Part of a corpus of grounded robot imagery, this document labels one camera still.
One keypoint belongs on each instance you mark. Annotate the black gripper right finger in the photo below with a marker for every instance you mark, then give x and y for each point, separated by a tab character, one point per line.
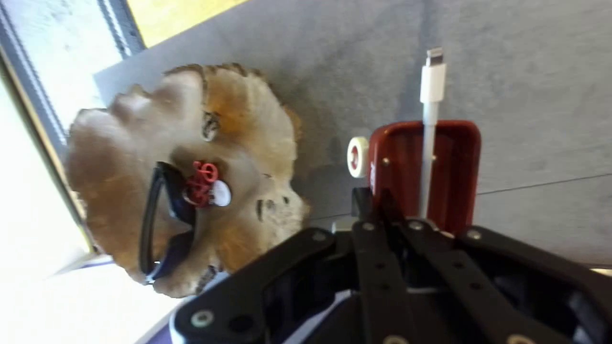
515	292

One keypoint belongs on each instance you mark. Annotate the brown wooden burl tray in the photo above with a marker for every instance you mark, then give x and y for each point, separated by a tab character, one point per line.
228	114

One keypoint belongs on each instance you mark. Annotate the red and white keyring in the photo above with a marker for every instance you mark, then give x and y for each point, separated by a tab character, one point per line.
205	187

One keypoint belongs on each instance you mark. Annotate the black sunglasses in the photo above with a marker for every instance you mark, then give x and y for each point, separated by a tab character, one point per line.
167	223

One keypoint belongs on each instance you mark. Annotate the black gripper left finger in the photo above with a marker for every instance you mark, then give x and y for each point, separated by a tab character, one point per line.
346	286

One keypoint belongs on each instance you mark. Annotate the white lightning adapter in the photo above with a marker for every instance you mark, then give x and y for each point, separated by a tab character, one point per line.
431	95

